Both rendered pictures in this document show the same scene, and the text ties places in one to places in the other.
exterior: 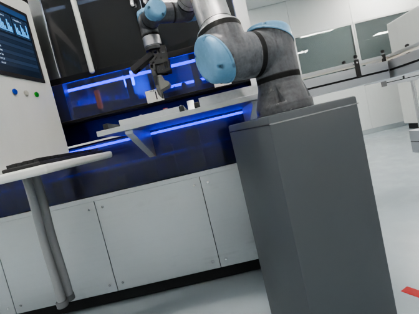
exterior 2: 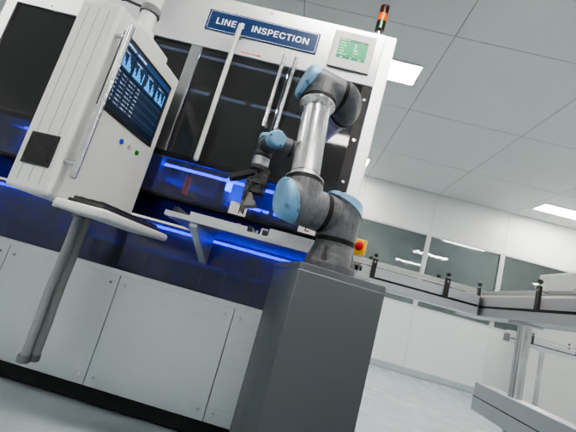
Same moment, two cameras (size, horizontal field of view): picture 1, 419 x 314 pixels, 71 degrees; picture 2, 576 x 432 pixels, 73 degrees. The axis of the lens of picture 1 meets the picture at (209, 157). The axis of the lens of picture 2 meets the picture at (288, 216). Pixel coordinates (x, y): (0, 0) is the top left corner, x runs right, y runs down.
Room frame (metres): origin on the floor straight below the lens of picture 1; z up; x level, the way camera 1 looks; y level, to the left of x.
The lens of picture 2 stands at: (-0.32, -0.13, 0.71)
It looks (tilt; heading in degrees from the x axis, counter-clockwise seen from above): 11 degrees up; 3
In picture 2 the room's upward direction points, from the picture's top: 16 degrees clockwise
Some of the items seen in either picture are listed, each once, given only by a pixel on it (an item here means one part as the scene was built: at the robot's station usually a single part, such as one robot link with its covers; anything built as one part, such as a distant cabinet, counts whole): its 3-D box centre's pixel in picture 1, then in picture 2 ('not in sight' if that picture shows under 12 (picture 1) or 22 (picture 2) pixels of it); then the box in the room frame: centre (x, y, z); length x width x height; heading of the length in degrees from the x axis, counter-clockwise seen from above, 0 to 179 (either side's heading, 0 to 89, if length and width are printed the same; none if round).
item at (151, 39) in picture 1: (152, 43); (260, 163); (1.29, 0.12, 1.21); 0.08 x 0.08 x 0.05
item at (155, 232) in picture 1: (118, 205); (139, 299); (1.99, 0.68, 0.44); 2.06 x 1.00 x 0.88; 89
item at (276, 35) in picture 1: (270, 51); (339, 217); (0.81, -0.22, 0.96); 0.13 x 0.12 x 0.14; 113
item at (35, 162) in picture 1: (59, 158); (119, 214); (1.14, 0.56, 0.82); 0.40 x 0.14 x 0.02; 171
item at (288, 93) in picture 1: (281, 93); (331, 256); (0.81, -0.23, 0.84); 0.15 x 0.15 x 0.10
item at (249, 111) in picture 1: (252, 119); not in sight; (1.31, -0.22, 0.80); 0.34 x 0.03 x 0.13; 179
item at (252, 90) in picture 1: (231, 99); (302, 247); (1.27, -0.14, 0.90); 0.34 x 0.26 x 0.04; 179
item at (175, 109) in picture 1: (157, 119); (227, 230); (1.39, 0.19, 0.90); 0.34 x 0.26 x 0.04; 179
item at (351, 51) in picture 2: not in sight; (351, 51); (1.47, -0.13, 1.96); 0.21 x 0.01 x 0.21; 89
